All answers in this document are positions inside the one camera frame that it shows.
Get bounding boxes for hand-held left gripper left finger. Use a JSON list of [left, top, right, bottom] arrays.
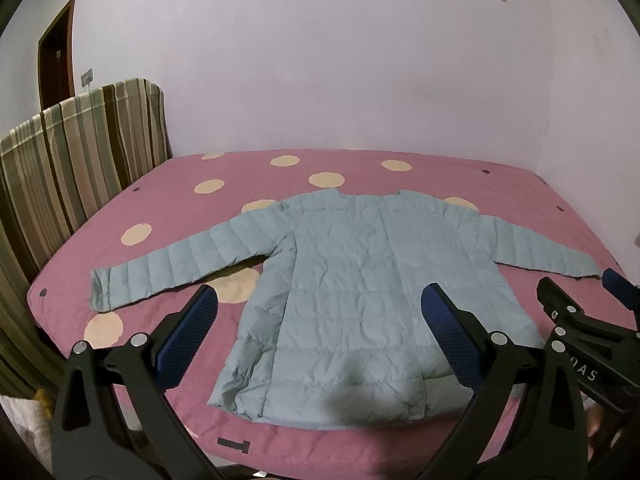
[[52, 284, 226, 480]]

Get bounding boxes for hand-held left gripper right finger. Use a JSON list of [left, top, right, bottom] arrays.
[[421, 282, 593, 480]]

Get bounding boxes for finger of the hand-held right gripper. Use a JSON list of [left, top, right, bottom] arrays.
[[602, 268, 640, 318], [537, 277, 593, 331]]

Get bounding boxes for light blue puffer jacket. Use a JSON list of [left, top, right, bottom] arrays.
[[90, 189, 602, 431]]

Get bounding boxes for person's right hand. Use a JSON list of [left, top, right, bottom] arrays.
[[587, 405, 608, 438]]

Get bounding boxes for white bag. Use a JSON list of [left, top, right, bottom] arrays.
[[4, 389, 56, 461]]

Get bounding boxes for brown wooden door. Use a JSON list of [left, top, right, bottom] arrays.
[[37, 0, 77, 111]]

